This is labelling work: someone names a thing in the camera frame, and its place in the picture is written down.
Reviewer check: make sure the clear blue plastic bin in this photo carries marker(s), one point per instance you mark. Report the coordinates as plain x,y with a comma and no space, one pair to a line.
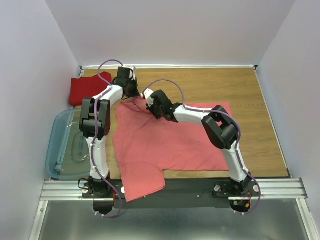
68,156

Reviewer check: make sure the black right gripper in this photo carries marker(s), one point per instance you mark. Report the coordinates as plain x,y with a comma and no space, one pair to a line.
150,109

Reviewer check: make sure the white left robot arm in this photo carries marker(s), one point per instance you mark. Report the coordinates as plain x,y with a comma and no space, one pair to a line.
95,124

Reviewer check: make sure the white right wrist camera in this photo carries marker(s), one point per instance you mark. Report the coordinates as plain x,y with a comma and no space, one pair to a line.
146,94

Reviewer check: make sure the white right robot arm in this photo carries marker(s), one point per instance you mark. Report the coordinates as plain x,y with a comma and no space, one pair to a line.
221,128

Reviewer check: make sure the pink t shirt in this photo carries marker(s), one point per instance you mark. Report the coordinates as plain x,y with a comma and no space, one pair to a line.
146,146

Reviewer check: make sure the aluminium frame rail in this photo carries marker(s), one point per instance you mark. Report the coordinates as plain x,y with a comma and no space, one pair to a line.
280,214

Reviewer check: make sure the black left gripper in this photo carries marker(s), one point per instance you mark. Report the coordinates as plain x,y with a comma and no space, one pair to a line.
136,92

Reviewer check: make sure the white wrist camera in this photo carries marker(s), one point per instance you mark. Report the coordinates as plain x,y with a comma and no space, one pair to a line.
132,73
146,94

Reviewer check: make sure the folded red t shirt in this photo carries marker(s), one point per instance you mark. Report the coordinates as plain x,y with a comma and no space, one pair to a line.
85,87

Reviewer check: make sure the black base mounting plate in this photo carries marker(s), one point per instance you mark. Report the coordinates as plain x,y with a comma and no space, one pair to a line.
178,193

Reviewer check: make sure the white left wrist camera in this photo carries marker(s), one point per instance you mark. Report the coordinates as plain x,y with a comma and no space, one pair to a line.
132,73

